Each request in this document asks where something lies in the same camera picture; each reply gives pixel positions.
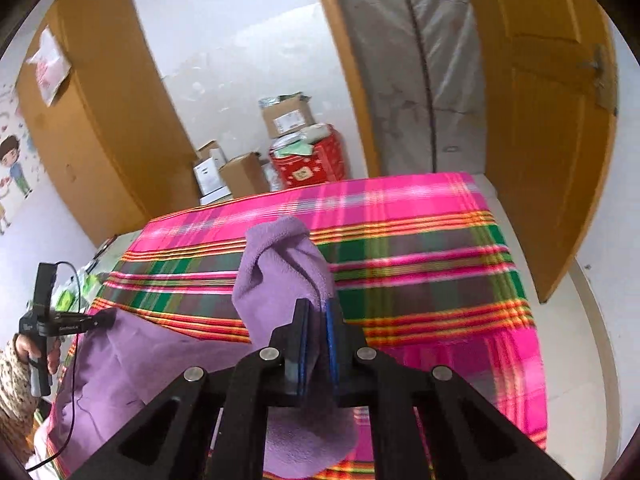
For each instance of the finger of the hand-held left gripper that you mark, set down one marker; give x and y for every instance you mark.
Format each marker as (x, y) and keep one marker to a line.
(102, 320)

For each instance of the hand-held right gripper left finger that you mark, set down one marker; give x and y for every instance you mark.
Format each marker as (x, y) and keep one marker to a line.
(303, 360)

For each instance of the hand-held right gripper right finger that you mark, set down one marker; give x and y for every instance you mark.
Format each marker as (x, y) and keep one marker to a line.
(331, 355)

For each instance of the purple fleece garment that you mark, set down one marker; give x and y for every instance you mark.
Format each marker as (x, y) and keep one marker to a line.
(280, 270)

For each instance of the person's left forearm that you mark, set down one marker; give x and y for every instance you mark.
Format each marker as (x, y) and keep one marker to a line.
(12, 400)

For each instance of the person's left hand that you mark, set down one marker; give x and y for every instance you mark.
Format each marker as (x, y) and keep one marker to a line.
(24, 347)

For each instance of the folding table with printed top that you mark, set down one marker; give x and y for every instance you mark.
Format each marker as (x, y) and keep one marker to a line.
(100, 260)

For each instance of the pink green plaid bed sheet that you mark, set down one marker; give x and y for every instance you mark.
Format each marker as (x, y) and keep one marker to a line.
(425, 270)

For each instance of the white cardboard box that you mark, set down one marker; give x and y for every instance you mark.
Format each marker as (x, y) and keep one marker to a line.
(210, 172)

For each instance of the small brown cardboard box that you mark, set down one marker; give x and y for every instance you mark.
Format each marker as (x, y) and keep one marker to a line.
(244, 175)

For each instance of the wooden wardrobe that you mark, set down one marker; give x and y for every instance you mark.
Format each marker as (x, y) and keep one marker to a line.
(100, 110)

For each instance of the labelled brown cardboard box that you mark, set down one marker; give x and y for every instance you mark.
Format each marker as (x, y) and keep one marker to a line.
(289, 117)

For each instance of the white pink plastic bag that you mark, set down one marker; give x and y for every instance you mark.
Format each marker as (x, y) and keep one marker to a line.
(50, 65)

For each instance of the grey zippered door curtain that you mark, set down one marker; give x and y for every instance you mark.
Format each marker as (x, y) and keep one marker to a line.
(415, 60)

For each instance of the wooden door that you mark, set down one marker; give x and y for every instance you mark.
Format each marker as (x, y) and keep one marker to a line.
(545, 135)

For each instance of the metal door lock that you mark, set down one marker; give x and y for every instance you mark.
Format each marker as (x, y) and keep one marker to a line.
(600, 72)

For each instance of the cartoon wall sticker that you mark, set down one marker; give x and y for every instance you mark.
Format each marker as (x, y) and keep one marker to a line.
(12, 160)

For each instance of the wooden door frame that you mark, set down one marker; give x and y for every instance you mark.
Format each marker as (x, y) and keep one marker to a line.
(352, 70)

